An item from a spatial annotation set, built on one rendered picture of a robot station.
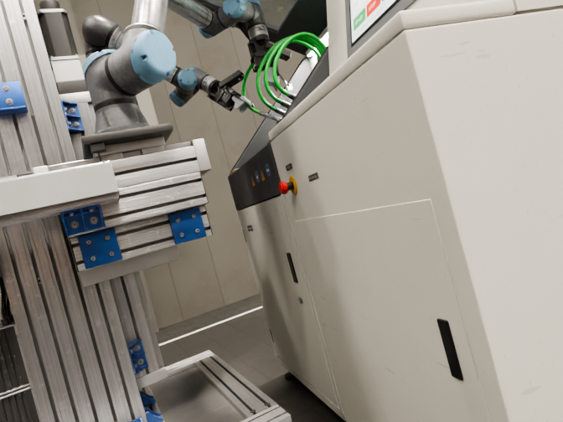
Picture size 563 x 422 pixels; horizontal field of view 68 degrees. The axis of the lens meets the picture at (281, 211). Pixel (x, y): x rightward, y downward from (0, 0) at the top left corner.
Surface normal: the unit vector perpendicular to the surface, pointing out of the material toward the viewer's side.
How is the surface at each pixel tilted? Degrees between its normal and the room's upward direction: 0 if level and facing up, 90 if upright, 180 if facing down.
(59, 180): 90
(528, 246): 90
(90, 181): 90
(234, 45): 90
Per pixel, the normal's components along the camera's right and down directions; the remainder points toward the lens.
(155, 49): 0.83, -0.10
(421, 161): -0.92, 0.25
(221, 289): 0.40, -0.11
